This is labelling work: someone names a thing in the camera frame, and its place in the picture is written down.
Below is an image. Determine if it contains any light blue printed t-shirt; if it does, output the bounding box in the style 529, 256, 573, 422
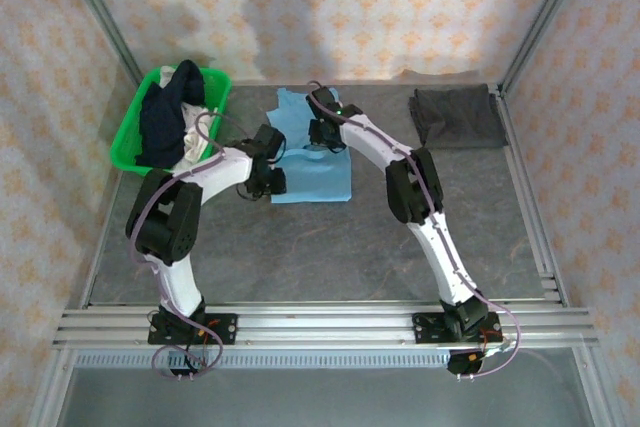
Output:
264, 87, 353, 206

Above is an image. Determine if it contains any navy blue t-shirt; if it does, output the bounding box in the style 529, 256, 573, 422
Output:
134, 59, 207, 168

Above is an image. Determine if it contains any folded dark grey t-shirt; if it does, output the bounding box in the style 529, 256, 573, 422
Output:
407, 83, 510, 151

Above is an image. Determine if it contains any green plastic basket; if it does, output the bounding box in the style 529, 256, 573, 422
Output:
109, 65, 234, 178

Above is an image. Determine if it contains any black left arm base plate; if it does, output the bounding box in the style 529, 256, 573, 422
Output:
148, 312, 238, 346

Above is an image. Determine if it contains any aluminium mounting rail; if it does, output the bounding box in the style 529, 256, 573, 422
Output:
52, 302, 599, 351

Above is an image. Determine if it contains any grey slotted cable duct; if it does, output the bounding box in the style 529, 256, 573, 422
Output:
74, 350, 451, 371

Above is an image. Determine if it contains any aluminium table side rail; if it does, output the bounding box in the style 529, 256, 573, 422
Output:
492, 85, 570, 308
79, 166, 126, 309

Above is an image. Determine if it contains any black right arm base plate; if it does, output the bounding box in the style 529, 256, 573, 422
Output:
412, 311, 501, 346

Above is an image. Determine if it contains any aluminium frame post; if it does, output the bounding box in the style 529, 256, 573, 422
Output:
54, 0, 146, 93
499, 0, 596, 93

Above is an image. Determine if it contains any black cable connector box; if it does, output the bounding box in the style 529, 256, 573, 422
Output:
447, 349, 489, 382

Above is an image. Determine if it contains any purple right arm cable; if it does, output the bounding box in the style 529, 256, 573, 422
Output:
305, 80, 525, 382

